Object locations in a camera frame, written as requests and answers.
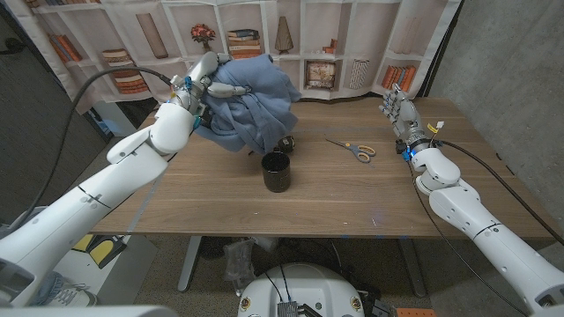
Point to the black cup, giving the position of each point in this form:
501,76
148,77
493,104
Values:
276,176

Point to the white robot chest cover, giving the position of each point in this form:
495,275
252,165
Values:
88,311

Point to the grey metal table leg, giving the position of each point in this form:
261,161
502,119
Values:
414,268
189,264

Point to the blue hoodie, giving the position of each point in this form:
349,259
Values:
260,110

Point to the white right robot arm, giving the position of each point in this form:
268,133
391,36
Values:
506,251

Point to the printed bookshelf backdrop cloth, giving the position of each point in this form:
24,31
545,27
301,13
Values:
379,35

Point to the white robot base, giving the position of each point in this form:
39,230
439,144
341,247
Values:
304,286

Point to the yellow black foot pedal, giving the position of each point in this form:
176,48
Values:
103,251

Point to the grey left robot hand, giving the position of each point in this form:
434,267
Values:
194,88

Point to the orange box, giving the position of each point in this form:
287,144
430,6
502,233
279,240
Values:
416,313

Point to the white cabinet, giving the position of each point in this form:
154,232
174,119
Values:
116,121

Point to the clear plastic bag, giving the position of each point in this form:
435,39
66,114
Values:
240,262

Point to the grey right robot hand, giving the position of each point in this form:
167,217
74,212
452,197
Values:
405,116

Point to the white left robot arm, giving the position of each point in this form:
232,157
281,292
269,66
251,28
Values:
88,207

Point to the grey white sneaker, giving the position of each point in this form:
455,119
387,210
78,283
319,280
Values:
75,297

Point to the person's leg in jeans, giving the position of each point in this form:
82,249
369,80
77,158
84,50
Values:
46,286

